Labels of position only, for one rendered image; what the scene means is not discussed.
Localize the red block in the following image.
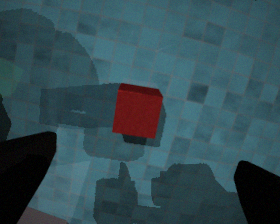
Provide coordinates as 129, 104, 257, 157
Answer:
112, 83, 164, 138

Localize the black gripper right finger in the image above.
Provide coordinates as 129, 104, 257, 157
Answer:
234, 161, 280, 224

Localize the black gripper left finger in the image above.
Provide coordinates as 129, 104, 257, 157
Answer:
0, 132, 57, 224

